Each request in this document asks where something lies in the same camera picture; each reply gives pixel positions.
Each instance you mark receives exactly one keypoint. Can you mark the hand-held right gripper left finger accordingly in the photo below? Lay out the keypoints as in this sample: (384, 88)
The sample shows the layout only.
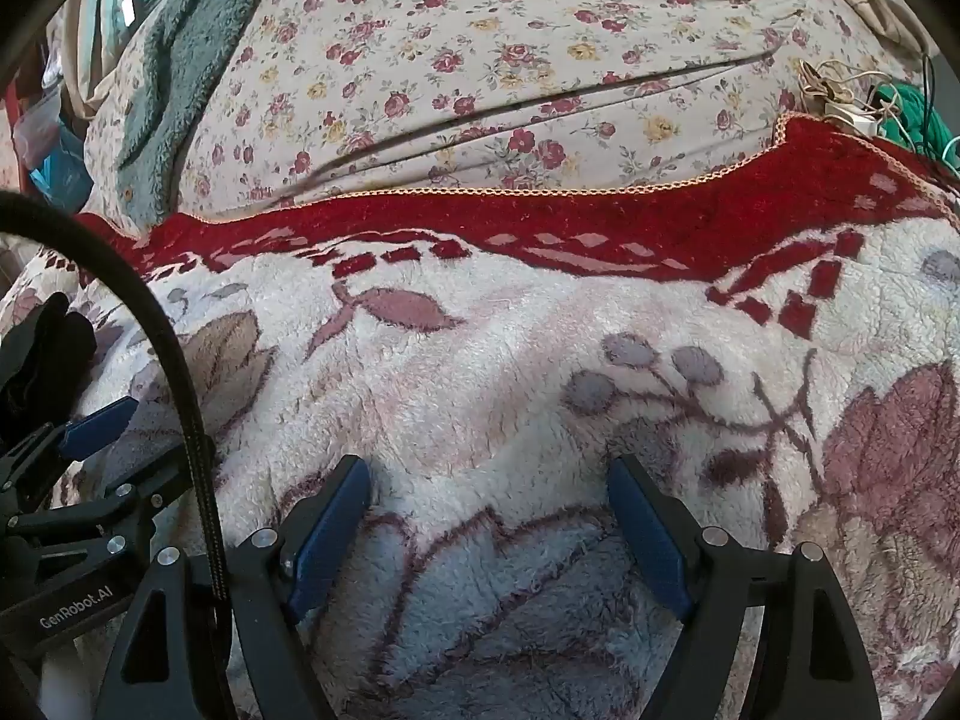
(330, 532)

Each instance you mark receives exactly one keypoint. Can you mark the red and white plush blanket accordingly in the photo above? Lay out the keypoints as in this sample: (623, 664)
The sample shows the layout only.
(487, 360)

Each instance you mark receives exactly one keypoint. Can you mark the black pants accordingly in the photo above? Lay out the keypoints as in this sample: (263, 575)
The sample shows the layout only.
(41, 360)

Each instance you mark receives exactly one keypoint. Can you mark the blue plastic bag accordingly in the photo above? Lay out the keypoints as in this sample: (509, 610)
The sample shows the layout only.
(56, 157)

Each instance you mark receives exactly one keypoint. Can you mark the floral quilt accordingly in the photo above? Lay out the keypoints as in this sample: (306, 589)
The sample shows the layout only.
(465, 52)

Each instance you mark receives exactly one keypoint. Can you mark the grey-green fleece blanket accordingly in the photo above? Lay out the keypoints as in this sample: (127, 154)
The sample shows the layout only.
(187, 37)

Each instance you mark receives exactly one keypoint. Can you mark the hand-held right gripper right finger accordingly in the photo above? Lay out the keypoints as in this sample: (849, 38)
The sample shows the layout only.
(649, 532)

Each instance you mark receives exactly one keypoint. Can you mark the green cloth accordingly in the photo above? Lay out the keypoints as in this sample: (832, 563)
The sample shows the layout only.
(911, 116)

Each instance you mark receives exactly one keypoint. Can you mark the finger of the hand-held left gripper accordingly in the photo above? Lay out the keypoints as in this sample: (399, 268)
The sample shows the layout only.
(97, 424)
(127, 506)

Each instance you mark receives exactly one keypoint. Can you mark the beige curtain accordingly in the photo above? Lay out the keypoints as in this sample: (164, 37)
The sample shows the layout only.
(90, 45)

